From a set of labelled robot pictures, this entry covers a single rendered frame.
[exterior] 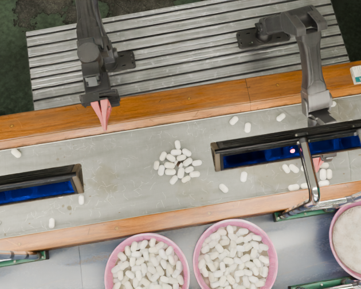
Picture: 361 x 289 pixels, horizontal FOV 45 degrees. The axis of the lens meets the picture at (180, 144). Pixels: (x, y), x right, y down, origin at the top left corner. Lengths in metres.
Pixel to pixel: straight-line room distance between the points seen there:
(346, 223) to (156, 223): 0.62
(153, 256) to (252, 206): 0.36
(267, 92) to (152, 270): 0.71
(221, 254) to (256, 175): 0.29
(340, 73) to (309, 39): 0.36
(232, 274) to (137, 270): 0.30
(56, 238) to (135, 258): 0.26
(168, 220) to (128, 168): 0.22
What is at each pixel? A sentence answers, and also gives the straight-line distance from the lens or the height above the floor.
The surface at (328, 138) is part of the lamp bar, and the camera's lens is 1.18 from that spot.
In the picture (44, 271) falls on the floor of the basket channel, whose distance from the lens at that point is 1.58.
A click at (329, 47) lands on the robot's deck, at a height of 0.66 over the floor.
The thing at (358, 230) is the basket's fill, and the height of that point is 0.73.
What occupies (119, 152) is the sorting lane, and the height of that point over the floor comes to 0.74.
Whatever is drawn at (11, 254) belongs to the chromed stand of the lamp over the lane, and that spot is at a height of 0.97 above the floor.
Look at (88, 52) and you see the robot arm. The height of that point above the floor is 1.17.
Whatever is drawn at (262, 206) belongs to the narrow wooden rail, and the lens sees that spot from 1.45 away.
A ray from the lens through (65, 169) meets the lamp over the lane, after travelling 1.16.
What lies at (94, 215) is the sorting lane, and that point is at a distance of 1.48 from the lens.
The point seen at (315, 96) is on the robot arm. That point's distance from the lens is 1.37.
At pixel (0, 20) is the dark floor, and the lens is 2.75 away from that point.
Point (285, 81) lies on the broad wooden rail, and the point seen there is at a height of 0.76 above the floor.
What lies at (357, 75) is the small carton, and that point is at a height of 0.79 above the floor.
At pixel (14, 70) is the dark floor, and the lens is 2.58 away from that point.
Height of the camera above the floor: 2.18
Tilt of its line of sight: 75 degrees down
